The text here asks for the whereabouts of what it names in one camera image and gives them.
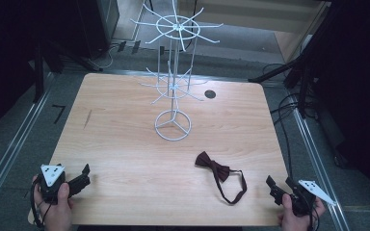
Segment black metal stand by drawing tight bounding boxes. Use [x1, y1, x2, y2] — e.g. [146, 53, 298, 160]
[28, 35, 104, 104]
[248, 0, 338, 120]

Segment dark cabinet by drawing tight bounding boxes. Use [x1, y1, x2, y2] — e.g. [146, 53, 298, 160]
[75, 0, 121, 61]

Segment person's right hand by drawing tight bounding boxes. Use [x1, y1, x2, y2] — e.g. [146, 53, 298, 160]
[277, 192, 328, 231]

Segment white wire display rack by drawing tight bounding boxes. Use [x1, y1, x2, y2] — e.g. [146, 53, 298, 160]
[129, 0, 225, 142]

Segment dark red bow tie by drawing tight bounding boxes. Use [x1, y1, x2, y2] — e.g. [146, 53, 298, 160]
[195, 151, 249, 206]

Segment metal floor rail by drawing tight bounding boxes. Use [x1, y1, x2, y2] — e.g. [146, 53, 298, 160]
[288, 92, 352, 231]
[0, 72, 56, 214]

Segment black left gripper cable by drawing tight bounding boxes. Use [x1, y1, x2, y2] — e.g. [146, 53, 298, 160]
[29, 179, 53, 229]

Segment black floor cables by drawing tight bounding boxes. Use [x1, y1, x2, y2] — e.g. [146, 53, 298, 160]
[262, 62, 309, 182]

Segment light wooden panel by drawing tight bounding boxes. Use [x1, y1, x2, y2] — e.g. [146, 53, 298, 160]
[273, 30, 306, 64]

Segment grey floor cable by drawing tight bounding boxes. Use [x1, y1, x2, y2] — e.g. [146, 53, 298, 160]
[86, 43, 119, 70]

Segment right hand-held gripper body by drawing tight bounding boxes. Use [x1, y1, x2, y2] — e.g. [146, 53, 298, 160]
[284, 176, 338, 217]

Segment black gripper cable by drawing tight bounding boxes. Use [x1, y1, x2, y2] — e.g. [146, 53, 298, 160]
[29, 179, 53, 229]
[306, 205, 322, 231]

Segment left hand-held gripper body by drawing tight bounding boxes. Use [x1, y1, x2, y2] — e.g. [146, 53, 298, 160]
[40, 164, 70, 205]

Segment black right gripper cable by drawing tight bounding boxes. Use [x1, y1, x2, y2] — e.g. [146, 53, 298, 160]
[306, 205, 322, 231]

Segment person's left hand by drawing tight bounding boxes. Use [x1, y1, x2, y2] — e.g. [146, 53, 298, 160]
[32, 174, 75, 231]

